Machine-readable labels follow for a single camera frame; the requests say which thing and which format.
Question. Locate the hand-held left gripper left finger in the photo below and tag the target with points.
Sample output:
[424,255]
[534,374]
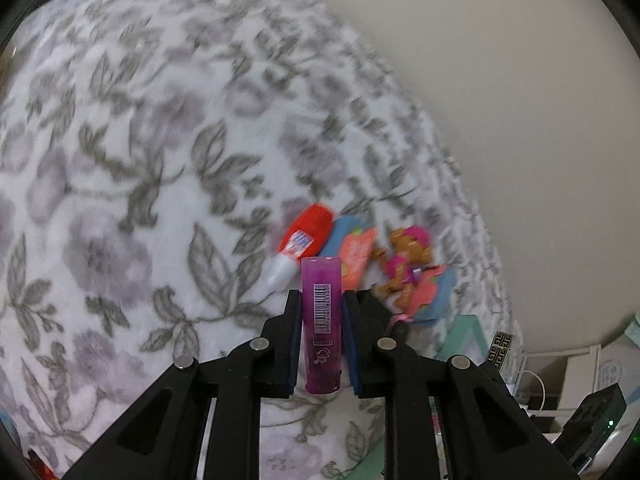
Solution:
[295,345]

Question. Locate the blue orange toy block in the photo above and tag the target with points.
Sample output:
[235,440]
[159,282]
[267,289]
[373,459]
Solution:
[357,252]

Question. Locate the gold patterned metal case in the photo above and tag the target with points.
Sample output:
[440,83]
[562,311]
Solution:
[500,347]

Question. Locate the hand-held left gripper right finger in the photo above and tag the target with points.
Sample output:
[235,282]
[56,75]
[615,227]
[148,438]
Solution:
[350,345]

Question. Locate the green framed white tray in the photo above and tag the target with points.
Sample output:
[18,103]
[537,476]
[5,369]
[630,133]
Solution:
[470,332]

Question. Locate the red white glue bottle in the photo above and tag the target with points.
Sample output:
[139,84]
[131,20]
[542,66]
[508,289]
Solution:
[305,230]

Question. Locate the brown pink dog toy figure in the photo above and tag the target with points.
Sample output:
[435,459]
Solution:
[405,260]

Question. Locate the purple tube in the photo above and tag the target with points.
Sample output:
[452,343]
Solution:
[322,310]

